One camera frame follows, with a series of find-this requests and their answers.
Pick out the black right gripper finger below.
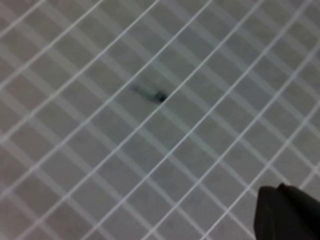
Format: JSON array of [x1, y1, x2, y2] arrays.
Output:
[[253, 183, 320, 240]]

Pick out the clear pen cap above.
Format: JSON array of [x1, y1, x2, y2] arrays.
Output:
[[131, 84, 168, 103]]

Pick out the grey grid tablecloth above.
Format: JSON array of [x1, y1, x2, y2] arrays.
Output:
[[0, 0, 320, 240]]

